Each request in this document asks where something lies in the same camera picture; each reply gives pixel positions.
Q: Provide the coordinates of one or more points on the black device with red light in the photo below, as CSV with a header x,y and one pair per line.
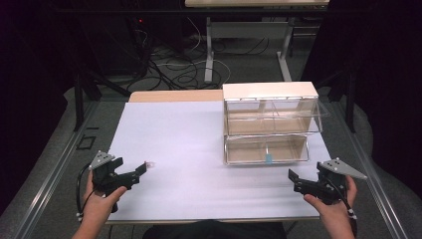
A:
x,y
139,33

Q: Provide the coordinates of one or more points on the white table sheet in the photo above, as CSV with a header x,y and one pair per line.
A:
x,y
185,159

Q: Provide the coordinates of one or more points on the person's dark lap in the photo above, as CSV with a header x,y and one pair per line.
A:
x,y
215,230

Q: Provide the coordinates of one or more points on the clear small cabinet drawer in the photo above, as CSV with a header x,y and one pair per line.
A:
x,y
265,151

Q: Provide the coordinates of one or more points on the wooden table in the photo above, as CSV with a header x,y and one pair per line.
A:
x,y
175,96

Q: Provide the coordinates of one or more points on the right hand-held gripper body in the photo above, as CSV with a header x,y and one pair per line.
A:
x,y
326,186

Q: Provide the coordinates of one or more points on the person's right hand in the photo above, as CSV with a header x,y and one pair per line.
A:
x,y
331,212

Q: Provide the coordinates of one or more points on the aluminium floor rail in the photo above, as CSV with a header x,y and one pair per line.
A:
x,y
368,166
49,179

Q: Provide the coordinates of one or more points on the person's left hand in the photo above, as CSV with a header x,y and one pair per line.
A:
x,y
99,207

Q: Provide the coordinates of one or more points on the clear large cabinet drawer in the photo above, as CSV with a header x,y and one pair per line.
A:
x,y
275,118

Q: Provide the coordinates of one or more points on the small blue item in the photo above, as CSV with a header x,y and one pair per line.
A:
x,y
268,159

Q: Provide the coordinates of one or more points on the small clear plastic piece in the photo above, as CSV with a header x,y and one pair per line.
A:
x,y
151,164

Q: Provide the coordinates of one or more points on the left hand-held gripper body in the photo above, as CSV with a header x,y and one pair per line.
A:
x,y
103,172

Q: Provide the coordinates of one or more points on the white desk with metal legs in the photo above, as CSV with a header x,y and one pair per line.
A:
x,y
252,30

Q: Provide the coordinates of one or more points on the white-topped clear drawer cabinet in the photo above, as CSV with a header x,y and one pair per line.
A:
x,y
270,99

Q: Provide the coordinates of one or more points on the black metal stand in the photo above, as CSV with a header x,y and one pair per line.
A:
x,y
79,99
350,96

